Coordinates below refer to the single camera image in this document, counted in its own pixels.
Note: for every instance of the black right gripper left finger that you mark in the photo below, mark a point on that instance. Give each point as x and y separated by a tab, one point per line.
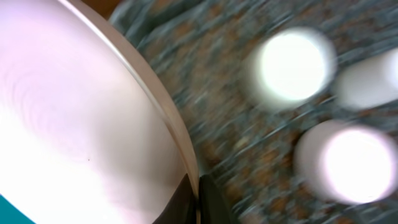
181	208

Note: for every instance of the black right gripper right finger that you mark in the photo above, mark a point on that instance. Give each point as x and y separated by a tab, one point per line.
213	207

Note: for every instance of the large pink plate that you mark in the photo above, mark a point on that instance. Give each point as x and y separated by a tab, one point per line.
89	134

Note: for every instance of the cream bowl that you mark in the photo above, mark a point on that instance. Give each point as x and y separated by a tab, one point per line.
288	69

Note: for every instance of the white plastic cup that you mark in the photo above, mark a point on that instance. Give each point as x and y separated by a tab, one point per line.
369	83

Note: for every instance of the grey plastic dish rack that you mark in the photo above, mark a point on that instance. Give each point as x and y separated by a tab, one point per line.
197	49

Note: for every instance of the teal plastic tray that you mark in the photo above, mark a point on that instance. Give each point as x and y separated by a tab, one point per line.
11	215

